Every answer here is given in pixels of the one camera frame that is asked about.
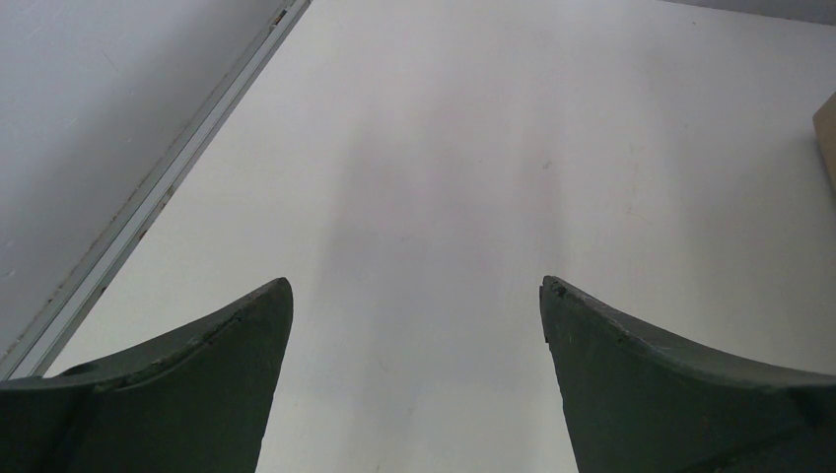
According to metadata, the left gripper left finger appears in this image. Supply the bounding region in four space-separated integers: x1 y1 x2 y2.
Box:
1 278 294 472

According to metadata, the left aluminium corner post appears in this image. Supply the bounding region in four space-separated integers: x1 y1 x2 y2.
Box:
1 1 308 379

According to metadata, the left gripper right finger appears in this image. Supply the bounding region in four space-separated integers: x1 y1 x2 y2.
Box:
539 276 835 472

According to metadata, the tan plastic storage bin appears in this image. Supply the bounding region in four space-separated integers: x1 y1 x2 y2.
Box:
812 93 836 189

